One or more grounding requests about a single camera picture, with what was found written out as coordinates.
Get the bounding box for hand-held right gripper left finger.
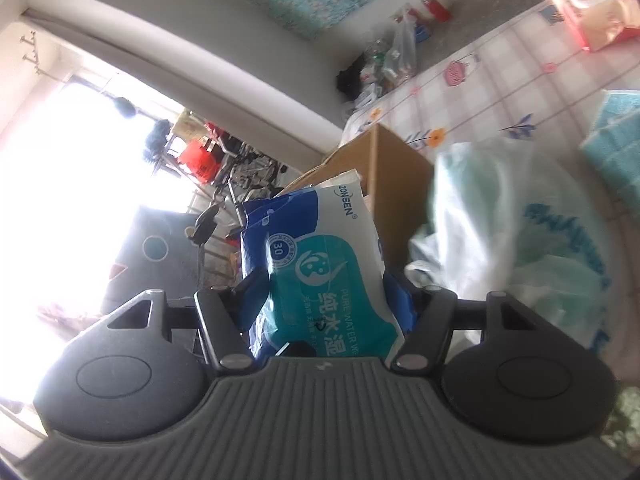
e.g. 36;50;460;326
102;269;274;373

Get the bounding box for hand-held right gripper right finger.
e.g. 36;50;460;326
384;270;540;374

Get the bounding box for blue white wet wipes pack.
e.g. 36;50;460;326
239;169;407;361

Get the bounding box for brown cardboard box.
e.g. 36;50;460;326
277;124;436;283

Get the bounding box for blue checked cloth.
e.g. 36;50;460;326
579;89;640;202

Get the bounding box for grey mat with circles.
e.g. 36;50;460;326
106;204;202;307

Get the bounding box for black phone holder stand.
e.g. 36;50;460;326
186;204;219;301

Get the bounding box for white plastic bag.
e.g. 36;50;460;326
404;141;617;363

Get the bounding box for metal drying rack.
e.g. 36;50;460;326
142;107;286;271

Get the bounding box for orange hanging bag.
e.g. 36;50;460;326
177;139;220;184

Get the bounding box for checked printed tablecloth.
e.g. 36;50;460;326
342;0;640;361

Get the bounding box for black cloth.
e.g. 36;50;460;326
336;54;372;97

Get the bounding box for small clear plastic bag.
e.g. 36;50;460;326
381;9;420;82

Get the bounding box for red bottle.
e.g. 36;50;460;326
420;0;452;22

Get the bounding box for orange wet wipes pack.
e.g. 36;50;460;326
539;0;640;54

